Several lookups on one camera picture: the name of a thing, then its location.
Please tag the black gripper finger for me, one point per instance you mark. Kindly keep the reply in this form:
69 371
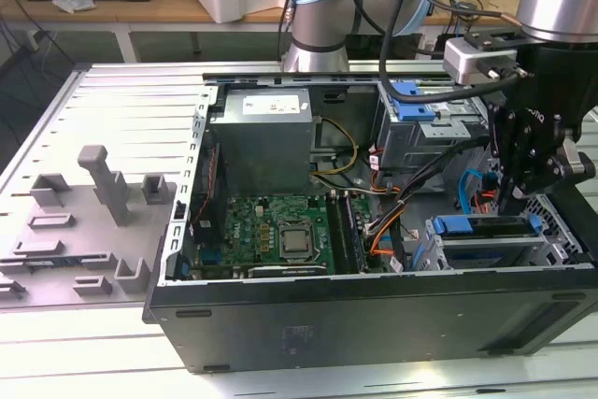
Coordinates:
556 170
509 175

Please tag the hard disk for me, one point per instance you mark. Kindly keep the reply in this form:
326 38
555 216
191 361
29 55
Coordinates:
453 226

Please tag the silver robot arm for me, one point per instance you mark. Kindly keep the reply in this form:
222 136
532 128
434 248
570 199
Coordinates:
322 20

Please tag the metal disk bay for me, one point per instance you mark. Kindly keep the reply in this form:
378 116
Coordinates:
490 244

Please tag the metal drive cage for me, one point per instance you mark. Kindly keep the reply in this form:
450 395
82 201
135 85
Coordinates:
420 142

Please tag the blue drive latch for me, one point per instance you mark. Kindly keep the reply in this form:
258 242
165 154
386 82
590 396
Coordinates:
413 111

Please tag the small black adapter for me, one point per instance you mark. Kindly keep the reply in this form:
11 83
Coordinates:
466 7

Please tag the black RAM slot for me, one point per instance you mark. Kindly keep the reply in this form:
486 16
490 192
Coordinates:
356 233
349 233
342 233
335 233

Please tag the silver CPU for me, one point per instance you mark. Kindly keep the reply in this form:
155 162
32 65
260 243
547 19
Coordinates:
297 241

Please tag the black PC case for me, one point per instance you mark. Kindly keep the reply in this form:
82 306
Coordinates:
327 324

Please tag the grey power supply unit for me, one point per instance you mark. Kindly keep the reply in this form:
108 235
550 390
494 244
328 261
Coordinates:
261 156

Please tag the green motherboard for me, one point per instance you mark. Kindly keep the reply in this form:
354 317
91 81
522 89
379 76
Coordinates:
247 212

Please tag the grey parts rack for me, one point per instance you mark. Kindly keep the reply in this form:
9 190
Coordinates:
70 240

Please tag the dark RAM stick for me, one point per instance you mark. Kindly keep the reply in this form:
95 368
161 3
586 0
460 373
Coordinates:
46 262

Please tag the crumpled white paper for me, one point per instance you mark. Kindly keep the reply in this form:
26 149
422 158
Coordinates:
70 3

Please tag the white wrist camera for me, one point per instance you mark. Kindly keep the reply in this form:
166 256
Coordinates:
462 62

